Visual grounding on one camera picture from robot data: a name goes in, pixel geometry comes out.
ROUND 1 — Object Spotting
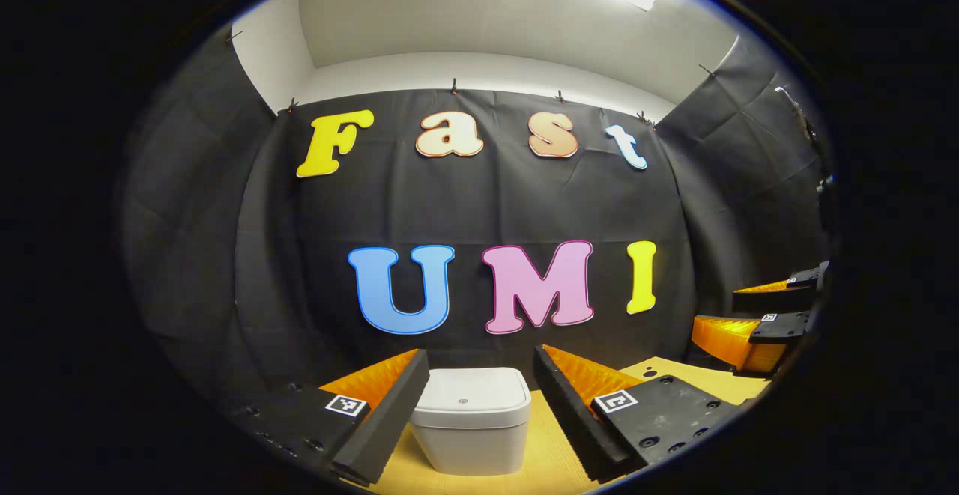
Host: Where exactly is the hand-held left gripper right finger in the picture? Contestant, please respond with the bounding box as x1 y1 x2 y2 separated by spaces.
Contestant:
533 344 742 484

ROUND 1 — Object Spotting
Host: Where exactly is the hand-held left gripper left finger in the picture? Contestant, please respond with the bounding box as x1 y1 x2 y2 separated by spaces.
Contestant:
225 349 432 488

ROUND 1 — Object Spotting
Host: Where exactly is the white desktop garbage bin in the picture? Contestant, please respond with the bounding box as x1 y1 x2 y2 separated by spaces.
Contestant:
408 365 533 477

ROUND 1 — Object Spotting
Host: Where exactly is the wooden desktop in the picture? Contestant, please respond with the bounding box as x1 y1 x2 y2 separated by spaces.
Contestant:
341 356 773 495

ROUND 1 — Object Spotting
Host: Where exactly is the black backdrop cloth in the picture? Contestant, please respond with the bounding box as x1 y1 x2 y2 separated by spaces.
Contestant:
120 23 837 407

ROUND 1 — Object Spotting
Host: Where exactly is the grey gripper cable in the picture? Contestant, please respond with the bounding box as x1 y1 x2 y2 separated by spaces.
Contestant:
774 85 817 143

